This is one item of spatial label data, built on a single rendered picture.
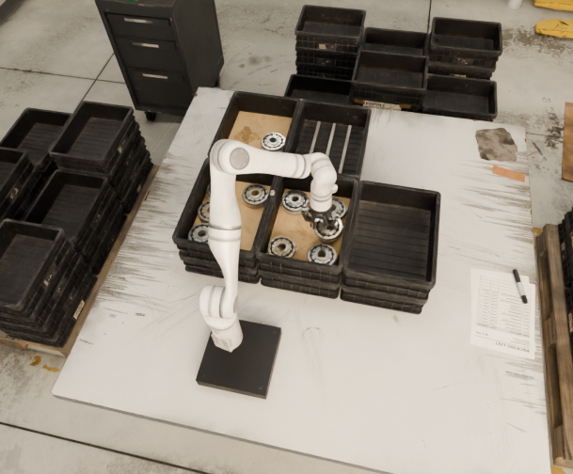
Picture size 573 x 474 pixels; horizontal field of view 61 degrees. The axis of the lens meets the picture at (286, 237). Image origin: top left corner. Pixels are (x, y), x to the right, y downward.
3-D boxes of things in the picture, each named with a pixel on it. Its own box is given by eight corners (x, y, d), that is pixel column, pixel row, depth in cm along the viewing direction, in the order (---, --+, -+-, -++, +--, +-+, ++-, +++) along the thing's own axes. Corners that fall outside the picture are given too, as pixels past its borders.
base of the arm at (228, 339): (235, 354, 161) (229, 335, 147) (211, 343, 164) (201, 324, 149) (246, 329, 166) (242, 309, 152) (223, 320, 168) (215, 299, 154)
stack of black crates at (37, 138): (66, 205, 278) (39, 165, 249) (19, 197, 282) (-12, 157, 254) (95, 155, 299) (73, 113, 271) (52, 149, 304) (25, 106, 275)
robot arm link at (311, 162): (330, 150, 151) (294, 145, 143) (341, 171, 146) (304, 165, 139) (319, 166, 155) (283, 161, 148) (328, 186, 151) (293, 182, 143)
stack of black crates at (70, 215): (99, 277, 250) (72, 241, 222) (47, 267, 255) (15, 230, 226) (129, 216, 272) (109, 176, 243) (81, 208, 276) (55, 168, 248)
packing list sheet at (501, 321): (540, 361, 162) (541, 360, 162) (469, 347, 165) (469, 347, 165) (534, 276, 180) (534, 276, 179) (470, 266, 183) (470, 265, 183)
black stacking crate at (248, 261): (256, 272, 172) (253, 255, 163) (178, 258, 177) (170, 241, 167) (280, 188, 193) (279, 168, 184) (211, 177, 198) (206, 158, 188)
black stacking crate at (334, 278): (339, 287, 168) (342, 271, 158) (257, 272, 172) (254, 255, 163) (356, 199, 189) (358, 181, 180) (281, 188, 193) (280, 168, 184)
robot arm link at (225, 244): (238, 231, 131) (204, 228, 132) (231, 324, 137) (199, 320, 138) (245, 226, 140) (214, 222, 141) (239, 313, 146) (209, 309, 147)
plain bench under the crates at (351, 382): (480, 526, 196) (554, 512, 138) (116, 438, 219) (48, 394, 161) (480, 215, 282) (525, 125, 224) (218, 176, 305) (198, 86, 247)
